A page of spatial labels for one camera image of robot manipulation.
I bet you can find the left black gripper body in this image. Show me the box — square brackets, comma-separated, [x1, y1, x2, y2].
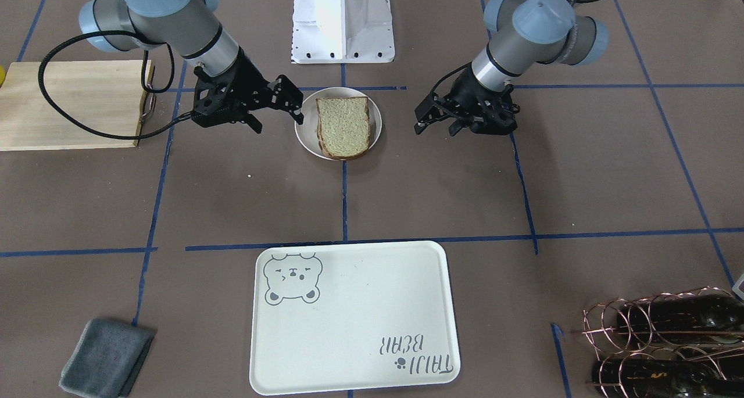
[435, 63, 519, 136]

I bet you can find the bread slice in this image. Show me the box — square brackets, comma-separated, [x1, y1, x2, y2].
[316, 96, 372, 160]

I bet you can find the wooden cutting board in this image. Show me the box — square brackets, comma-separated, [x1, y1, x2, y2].
[1, 60, 145, 151]

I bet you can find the lower dark wine bottle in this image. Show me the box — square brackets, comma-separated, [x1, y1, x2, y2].
[592, 356, 743, 397]

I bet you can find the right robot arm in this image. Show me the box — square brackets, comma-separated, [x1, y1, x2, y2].
[78, 0, 303, 132]

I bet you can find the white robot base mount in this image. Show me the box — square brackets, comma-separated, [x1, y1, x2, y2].
[291, 0, 395, 64]

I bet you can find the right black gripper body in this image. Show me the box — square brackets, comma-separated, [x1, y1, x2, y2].
[191, 48, 270, 128]

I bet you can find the white object edge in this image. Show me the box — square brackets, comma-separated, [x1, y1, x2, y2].
[731, 274, 744, 301]

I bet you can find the grey folded cloth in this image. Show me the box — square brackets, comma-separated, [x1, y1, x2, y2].
[59, 318, 155, 397]

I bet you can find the dark wine bottle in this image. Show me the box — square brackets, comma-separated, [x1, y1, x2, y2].
[592, 356, 743, 397]
[616, 293, 743, 345]

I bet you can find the upper dark wine bottle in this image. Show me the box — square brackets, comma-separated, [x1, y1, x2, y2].
[616, 293, 743, 345]

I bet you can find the white round plate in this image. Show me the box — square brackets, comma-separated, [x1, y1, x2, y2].
[295, 87, 383, 162]

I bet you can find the white bear tray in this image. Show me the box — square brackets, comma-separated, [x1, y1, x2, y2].
[249, 240, 462, 396]

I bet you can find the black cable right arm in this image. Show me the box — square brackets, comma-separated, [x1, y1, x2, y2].
[38, 30, 195, 140]

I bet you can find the copper wire bottle rack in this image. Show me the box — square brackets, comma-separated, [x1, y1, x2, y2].
[580, 286, 743, 381]

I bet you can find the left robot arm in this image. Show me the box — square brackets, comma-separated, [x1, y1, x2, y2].
[291, 0, 609, 135]

